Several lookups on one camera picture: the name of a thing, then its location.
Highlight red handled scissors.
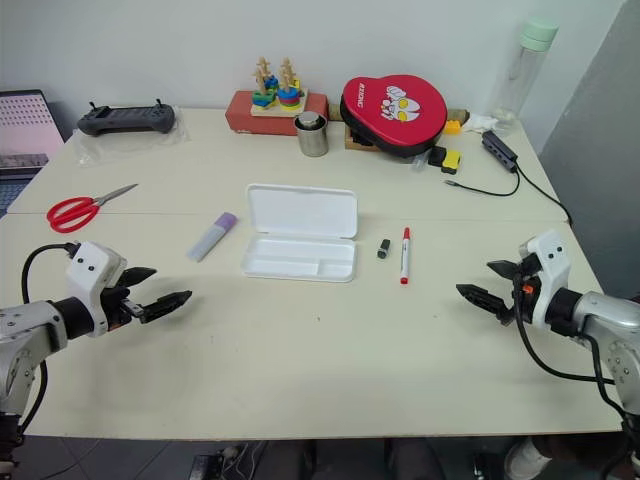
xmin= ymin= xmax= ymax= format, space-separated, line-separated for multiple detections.
xmin=45 ymin=182 xmax=140 ymax=235

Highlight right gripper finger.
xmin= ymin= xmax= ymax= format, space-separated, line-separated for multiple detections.
xmin=455 ymin=283 xmax=515 ymax=322
xmin=486 ymin=258 xmax=525 ymax=282

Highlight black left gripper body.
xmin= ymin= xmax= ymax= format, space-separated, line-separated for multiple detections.
xmin=98 ymin=278 xmax=147 ymax=333

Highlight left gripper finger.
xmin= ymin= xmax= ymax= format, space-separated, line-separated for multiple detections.
xmin=121 ymin=266 xmax=159 ymax=289
xmin=141 ymin=289 xmax=194 ymax=324

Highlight purple capped highlighter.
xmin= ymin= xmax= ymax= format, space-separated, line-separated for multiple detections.
xmin=185 ymin=211 xmax=238 ymax=264

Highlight red cardboard box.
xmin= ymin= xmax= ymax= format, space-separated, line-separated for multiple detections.
xmin=224 ymin=89 xmax=330 ymax=138

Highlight clear plastic bag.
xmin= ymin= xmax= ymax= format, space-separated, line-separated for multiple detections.
xmin=71 ymin=106 xmax=193 ymax=167

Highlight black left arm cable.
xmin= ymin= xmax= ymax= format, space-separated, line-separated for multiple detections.
xmin=18 ymin=242 xmax=82 ymax=432

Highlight clear bottle with green lid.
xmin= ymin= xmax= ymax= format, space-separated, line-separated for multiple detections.
xmin=491 ymin=16 xmax=561 ymax=137

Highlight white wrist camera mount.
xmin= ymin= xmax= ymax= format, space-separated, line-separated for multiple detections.
xmin=518 ymin=229 xmax=572 ymax=330
xmin=65 ymin=240 xmax=129 ymax=338

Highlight yellow and black eraser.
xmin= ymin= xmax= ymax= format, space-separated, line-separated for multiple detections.
xmin=439 ymin=150 xmax=464 ymax=176

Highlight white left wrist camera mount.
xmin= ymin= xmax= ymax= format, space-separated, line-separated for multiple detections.
xmin=65 ymin=240 xmax=129 ymax=338

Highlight black hub cable with plug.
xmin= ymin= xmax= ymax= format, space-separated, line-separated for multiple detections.
xmin=444 ymin=168 xmax=523 ymax=198

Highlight dark grey USB hub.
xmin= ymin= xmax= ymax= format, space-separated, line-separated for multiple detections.
xmin=480 ymin=130 xmax=520 ymax=174

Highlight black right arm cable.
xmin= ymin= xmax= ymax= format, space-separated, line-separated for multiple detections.
xmin=512 ymin=277 xmax=640 ymax=480

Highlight small wooden box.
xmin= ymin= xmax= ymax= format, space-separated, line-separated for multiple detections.
xmin=343 ymin=121 xmax=382 ymax=152

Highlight open laptop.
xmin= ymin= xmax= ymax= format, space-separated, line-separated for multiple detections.
xmin=0 ymin=89 xmax=67 ymax=217

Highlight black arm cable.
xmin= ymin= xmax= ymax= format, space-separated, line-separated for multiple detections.
xmin=512 ymin=277 xmax=640 ymax=480
xmin=18 ymin=242 xmax=82 ymax=432

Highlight black power strip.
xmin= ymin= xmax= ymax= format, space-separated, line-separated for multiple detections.
xmin=191 ymin=441 xmax=267 ymax=480

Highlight white crumpled tissue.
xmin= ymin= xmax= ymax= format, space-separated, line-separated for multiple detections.
xmin=461 ymin=112 xmax=502 ymax=136

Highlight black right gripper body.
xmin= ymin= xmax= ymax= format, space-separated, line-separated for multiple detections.
xmin=500 ymin=256 xmax=543 ymax=327

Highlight black handheld game controller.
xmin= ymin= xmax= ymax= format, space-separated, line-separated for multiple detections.
xmin=76 ymin=100 xmax=178 ymax=137

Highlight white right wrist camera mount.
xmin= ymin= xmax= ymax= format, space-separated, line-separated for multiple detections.
xmin=518 ymin=229 xmax=572 ymax=330

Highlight wooden colourful stacking toy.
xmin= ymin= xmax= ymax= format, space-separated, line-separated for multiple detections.
xmin=249 ymin=55 xmax=310 ymax=119

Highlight red capped white marker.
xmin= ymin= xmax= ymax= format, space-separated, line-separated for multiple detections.
xmin=398 ymin=226 xmax=413 ymax=286

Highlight red boxing pad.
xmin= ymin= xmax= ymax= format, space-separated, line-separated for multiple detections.
xmin=339 ymin=74 xmax=449 ymax=161

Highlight white plastic pencil case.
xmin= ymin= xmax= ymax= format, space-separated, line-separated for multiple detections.
xmin=240 ymin=182 xmax=361 ymax=284

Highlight long black cable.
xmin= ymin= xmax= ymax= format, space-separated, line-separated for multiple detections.
xmin=514 ymin=166 xmax=573 ymax=224

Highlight steel cup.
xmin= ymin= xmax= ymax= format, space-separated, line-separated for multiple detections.
xmin=294 ymin=115 xmax=330 ymax=159

